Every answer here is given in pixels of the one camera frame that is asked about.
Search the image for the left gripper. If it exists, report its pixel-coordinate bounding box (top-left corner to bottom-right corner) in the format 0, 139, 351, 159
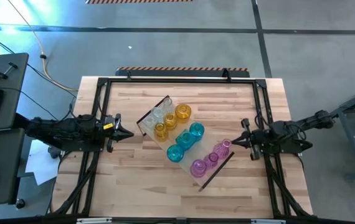
98, 113, 135, 153

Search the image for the yellow dimpled glass vase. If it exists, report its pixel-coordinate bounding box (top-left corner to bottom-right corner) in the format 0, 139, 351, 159
174, 103, 192, 119

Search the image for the grey desk with keyboard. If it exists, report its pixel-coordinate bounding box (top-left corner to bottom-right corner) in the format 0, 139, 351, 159
0, 52, 29, 133

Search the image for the dark grey desk with mouse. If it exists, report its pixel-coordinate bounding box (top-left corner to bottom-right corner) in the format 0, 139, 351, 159
0, 128, 26, 208

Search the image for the yellow ribbed glass vase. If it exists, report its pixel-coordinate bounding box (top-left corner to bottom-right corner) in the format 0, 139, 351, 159
163, 112, 178, 130

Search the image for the white paper sheet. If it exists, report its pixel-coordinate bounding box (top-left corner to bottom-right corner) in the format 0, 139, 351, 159
24, 139, 60, 187

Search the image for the black aluminium table frame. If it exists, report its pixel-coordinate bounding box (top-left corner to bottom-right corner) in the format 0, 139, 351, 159
48, 77, 314, 218

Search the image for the wide pink glass vase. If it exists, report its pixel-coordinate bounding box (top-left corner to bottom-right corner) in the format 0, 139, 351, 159
189, 159, 208, 179

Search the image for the slim pink twisted glass vase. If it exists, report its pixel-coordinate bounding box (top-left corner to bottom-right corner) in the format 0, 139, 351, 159
212, 139, 232, 160

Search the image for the teal diamond-pattern glass vase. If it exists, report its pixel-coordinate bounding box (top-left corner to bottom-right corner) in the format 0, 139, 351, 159
189, 122, 206, 141

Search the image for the wooden shelf with black legs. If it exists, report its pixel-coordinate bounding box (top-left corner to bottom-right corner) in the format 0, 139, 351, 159
136, 95, 235, 192

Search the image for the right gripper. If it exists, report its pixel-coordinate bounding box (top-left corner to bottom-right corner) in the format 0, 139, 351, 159
230, 118, 266, 161

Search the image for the teal square glass vase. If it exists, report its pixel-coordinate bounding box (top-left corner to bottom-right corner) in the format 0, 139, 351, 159
176, 129, 197, 152

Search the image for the small pink glass vase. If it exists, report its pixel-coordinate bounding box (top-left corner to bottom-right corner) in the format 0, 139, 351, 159
202, 152, 219, 169

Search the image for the small yellow glass vase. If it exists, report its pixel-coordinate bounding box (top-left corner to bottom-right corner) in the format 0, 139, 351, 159
153, 122, 169, 142

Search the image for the teal embossed round glass vase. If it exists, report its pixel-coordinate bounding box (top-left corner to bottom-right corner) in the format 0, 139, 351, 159
166, 144, 185, 163

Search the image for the yellow floor cable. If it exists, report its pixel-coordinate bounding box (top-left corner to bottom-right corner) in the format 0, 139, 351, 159
7, 0, 79, 93

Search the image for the black hazard-striped floor mat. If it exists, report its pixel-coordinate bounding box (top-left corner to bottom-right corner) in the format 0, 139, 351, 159
115, 66, 250, 78

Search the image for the grey caster wheel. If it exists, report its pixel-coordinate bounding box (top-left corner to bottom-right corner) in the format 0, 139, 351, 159
48, 146, 62, 159

